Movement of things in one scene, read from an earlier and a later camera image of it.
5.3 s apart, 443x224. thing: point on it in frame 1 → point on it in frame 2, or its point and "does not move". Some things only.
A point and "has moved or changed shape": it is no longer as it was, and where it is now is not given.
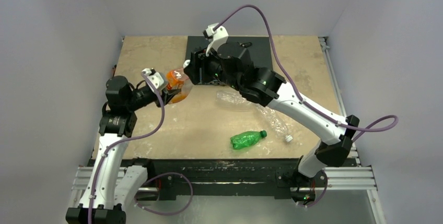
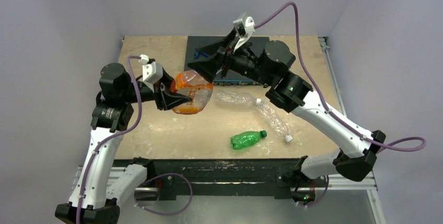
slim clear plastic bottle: (277, 121) does not move
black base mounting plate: (206, 178) does not move
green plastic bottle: (245, 139) does not move
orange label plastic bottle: (178, 79) has moved or changed shape
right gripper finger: (193, 70) → (209, 67)
